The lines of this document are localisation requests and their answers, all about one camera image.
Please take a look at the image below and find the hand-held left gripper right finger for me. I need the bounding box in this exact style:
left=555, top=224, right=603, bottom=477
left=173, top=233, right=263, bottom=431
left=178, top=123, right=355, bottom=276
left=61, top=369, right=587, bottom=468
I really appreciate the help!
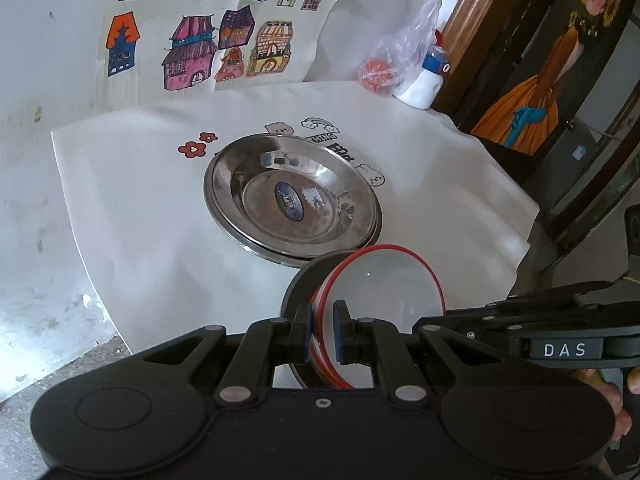
left=332, top=299, right=506, bottom=407

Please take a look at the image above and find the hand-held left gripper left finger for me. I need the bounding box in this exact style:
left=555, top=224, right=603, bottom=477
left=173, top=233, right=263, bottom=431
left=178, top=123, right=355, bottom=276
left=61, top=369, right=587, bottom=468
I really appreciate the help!
left=132, top=302, right=314, bottom=408

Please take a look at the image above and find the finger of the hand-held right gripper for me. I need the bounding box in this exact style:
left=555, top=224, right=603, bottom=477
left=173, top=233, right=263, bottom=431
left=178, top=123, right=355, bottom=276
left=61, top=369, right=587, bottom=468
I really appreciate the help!
left=412, top=310, right=532, bottom=361

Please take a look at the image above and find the white bowl with red rim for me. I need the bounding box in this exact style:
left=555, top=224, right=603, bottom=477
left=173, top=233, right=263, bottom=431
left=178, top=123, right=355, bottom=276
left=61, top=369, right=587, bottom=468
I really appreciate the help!
left=320, top=244, right=447, bottom=390
left=280, top=252, right=351, bottom=391

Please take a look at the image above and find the steel plate with blue sticker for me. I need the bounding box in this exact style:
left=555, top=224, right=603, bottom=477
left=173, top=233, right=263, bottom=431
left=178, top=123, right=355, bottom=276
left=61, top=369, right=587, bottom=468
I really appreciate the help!
left=210, top=133, right=377, bottom=252

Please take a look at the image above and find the person's right hand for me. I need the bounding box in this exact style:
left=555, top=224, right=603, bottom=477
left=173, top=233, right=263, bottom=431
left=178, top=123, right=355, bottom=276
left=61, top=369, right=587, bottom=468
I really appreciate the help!
left=580, top=369, right=632, bottom=442

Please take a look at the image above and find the white printed table mat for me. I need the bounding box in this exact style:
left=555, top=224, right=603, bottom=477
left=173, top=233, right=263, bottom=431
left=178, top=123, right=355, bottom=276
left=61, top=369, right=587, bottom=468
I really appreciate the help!
left=50, top=79, right=542, bottom=392

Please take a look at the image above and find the white bottle with blue lid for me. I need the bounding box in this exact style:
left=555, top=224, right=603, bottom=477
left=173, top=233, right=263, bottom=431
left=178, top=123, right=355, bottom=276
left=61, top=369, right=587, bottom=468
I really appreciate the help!
left=395, top=30, right=450, bottom=111

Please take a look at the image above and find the orange dress girl painting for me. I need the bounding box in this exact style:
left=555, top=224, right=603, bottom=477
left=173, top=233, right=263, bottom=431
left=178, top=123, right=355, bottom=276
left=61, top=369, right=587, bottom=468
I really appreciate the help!
left=470, top=0, right=627, bottom=157

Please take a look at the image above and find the clear plastic bag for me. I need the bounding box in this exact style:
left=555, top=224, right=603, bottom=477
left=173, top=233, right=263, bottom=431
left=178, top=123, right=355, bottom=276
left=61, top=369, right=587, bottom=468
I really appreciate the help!
left=357, top=0, right=445, bottom=98

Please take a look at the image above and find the coloured houses drawing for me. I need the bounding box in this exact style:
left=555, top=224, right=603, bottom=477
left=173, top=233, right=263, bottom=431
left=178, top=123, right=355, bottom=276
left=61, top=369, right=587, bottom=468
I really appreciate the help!
left=87, top=0, right=352, bottom=95

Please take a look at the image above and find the wooden door frame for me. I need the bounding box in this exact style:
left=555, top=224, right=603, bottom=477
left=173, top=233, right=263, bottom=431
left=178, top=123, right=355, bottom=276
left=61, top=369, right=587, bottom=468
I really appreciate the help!
left=431, top=0, right=531, bottom=131

